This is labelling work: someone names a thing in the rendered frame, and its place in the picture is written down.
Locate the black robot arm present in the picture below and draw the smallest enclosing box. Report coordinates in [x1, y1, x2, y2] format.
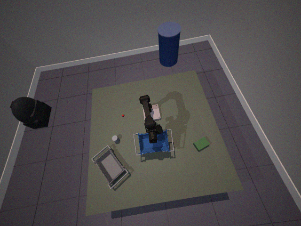
[139, 95, 163, 142]

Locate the green rectangular block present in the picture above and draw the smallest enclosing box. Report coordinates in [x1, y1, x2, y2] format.
[193, 137, 210, 151]

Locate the grey cylinder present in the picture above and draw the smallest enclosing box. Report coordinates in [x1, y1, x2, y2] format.
[112, 135, 119, 143]

